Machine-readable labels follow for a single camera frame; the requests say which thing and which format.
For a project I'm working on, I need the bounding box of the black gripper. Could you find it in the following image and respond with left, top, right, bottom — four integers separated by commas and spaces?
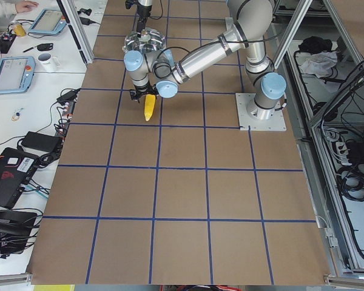
129, 84, 157, 102
136, 15, 150, 33

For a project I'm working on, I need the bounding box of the yellow corn cob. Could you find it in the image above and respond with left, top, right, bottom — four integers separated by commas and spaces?
144, 94, 156, 121

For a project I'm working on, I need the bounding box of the glass pot lid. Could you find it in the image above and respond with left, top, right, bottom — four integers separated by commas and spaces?
123, 27, 166, 57

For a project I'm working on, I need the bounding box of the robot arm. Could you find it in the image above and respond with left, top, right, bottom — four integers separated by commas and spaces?
125, 0, 152, 36
123, 0, 286, 120

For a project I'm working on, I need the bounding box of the white mug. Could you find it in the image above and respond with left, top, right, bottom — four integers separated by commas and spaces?
38, 53, 61, 73

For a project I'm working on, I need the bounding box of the blue teach pendant far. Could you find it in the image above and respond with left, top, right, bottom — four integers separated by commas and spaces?
29, 8, 67, 35

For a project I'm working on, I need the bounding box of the blue teach pendant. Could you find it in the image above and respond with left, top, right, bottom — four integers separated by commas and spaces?
0, 56, 36, 95
29, 8, 67, 35

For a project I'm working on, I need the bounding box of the black power adapter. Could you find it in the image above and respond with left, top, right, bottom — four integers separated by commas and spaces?
21, 132, 62, 152

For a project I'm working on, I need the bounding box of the blue teach pendant near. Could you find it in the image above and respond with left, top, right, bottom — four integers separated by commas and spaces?
0, 56, 36, 95

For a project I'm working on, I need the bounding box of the black laptop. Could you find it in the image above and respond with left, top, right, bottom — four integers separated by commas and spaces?
0, 147, 39, 209

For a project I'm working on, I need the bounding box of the aluminium frame post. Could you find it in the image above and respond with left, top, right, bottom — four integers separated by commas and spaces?
57, 0, 94, 65

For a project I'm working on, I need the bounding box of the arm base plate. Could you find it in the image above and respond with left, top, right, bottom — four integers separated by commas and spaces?
235, 93, 286, 132

